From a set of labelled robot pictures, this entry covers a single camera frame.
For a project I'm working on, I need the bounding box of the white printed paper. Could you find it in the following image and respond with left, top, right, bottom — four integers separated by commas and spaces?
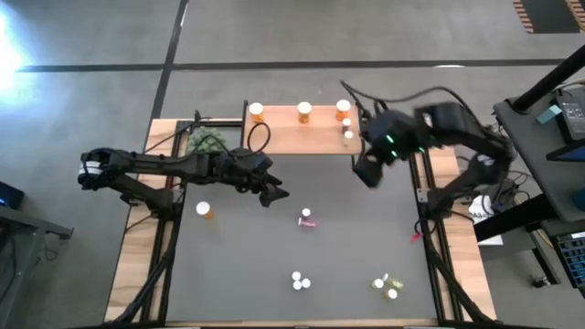
468, 194, 504, 247

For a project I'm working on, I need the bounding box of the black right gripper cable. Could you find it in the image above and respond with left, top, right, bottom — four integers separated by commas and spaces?
339, 80, 474, 122

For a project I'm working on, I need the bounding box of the small teal box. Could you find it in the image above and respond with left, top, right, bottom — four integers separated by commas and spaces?
537, 104, 562, 125

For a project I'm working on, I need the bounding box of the green potted plant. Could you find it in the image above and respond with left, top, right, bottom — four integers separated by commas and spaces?
186, 126, 229, 156

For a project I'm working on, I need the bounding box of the black side stand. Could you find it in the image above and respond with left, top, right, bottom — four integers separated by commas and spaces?
0, 205, 75, 328

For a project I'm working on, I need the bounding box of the black power adapter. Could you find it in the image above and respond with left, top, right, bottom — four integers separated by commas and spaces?
555, 89, 585, 143

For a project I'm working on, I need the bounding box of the computer monitor blue screen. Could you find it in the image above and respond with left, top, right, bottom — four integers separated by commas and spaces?
546, 139, 585, 164

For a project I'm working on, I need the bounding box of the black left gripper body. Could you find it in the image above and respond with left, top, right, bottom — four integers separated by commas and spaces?
214, 148, 274, 193

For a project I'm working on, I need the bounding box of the black aluminium table frame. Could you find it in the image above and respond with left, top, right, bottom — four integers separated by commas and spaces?
103, 109, 499, 328

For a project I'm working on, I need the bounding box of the dark grey desk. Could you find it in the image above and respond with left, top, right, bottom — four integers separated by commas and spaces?
473, 81, 585, 243

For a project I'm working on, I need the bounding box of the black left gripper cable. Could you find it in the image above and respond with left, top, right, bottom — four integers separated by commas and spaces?
246, 122, 272, 154

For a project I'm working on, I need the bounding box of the wooden shelf black frame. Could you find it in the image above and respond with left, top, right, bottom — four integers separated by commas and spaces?
240, 99, 367, 174

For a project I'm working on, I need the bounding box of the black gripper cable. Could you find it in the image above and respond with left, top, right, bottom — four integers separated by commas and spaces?
246, 122, 272, 154
339, 80, 474, 122

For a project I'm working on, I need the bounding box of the thick black pole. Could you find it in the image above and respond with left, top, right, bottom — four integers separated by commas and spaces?
511, 44, 585, 113

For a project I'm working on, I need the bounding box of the wide orange medicine bottle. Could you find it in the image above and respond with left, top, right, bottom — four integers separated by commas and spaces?
195, 200, 215, 220
335, 99, 352, 122
249, 101, 266, 124
296, 101, 314, 124

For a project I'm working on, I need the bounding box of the black device blue light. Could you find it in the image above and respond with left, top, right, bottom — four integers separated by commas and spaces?
0, 181, 26, 210

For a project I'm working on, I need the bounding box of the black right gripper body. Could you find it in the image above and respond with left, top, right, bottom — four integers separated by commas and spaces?
361, 109, 431, 165

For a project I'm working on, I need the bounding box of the black striped floor mat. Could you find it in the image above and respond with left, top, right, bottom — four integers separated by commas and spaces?
511, 0, 581, 35

